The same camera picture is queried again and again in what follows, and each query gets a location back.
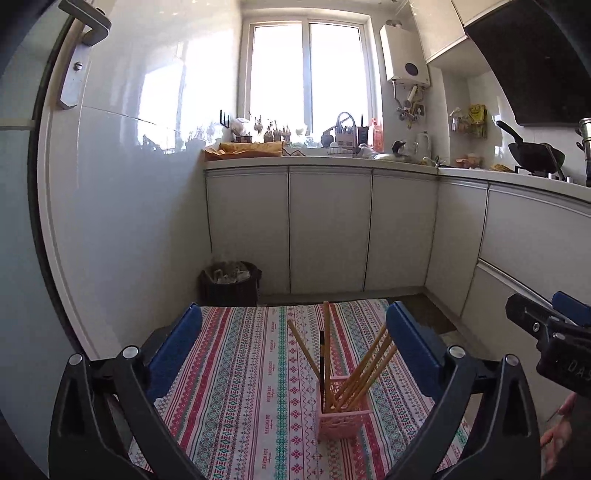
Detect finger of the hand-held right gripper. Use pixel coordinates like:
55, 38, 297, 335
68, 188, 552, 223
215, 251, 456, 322
551, 291, 591, 326
505, 293, 583, 344

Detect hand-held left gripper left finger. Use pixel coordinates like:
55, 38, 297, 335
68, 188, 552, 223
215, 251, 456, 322
48, 302, 206, 480

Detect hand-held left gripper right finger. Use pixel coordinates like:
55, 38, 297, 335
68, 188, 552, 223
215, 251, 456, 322
385, 301, 542, 480

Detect bundle of bamboo chopsticks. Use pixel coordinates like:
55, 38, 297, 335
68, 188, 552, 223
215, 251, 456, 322
286, 318, 399, 414

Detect pink perforated utensil holder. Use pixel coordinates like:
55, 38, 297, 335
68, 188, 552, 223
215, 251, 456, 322
318, 376, 372, 445

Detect person's right hand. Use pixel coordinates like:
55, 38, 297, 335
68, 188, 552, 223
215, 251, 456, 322
539, 392, 578, 474

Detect black trash bin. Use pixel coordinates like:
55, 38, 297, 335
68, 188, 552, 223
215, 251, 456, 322
199, 261, 263, 308

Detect embroidered pattern tablecloth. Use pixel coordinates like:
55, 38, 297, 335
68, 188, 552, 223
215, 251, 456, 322
127, 299, 472, 480

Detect black wok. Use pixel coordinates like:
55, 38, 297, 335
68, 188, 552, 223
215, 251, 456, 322
496, 120, 566, 174

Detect stainless steel pot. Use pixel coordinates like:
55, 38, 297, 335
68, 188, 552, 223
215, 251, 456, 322
575, 117, 591, 188

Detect dark framed door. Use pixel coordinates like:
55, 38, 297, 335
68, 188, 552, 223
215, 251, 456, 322
0, 0, 112, 480

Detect yellow hanging snack bag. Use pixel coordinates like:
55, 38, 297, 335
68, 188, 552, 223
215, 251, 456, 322
468, 104, 488, 139

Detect yellow paper bag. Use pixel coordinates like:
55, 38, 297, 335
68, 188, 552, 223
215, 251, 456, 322
205, 141, 284, 161

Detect row of small potted plants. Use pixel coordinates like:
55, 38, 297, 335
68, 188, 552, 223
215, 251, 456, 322
235, 113, 296, 144

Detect metal water pipes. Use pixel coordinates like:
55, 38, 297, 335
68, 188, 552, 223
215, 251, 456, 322
394, 85, 428, 127

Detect black range hood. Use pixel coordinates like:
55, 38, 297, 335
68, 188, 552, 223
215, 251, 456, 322
464, 0, 591, 126

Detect white framed window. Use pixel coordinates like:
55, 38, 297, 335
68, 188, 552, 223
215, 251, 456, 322
242, 16, 382, 139

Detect white upper cabinet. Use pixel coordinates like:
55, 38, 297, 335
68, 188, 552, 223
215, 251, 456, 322
409, 0, 490, 65

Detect basket with arched handle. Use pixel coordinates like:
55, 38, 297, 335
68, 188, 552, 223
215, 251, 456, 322
333, 112, 358, 148

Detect white wall water heater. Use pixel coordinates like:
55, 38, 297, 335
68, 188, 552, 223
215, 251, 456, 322
379, 21, 431, 88

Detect silver door handle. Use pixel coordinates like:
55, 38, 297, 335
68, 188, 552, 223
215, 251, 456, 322
58, 0, 112, 109

